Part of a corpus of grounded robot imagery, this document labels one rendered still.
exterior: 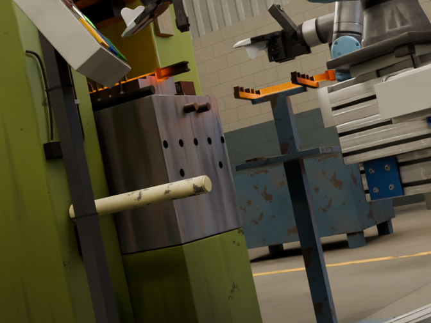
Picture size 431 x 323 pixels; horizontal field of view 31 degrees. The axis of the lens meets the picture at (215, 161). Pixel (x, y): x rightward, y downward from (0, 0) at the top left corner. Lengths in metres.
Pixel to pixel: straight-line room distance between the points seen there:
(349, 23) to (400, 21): 0.41
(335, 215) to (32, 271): 4.02
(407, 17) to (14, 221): 1.23
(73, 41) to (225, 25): 9.89
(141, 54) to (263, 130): 8.51
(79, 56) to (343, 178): 4.36
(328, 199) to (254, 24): 5.66
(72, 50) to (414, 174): 0.79
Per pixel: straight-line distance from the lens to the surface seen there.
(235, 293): 2.51
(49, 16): 1.81
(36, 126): 2.21
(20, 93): 2.24
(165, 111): 2.35
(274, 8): 2.27
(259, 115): 11.29
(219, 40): 11.69
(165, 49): 2.83
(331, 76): 2.92
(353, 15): 2.06
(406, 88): 1.47
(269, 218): 6.27
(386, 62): 1.65
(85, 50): 1.78
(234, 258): 2.53
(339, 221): 6.02
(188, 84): 2.62
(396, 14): 1.67
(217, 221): 2.48
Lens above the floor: 0.58
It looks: 3 degrees up
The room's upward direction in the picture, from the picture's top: 12 degrees counter-clockwise
